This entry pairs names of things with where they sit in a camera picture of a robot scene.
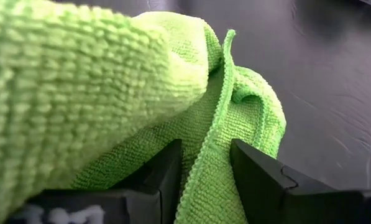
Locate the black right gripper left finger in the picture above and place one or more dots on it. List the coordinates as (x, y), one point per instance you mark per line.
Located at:
(135, 205)

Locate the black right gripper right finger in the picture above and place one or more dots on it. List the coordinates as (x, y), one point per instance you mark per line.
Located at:
(297, 205)

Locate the green microfiber towel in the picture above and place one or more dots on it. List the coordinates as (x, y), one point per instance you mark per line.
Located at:
(79, 93)

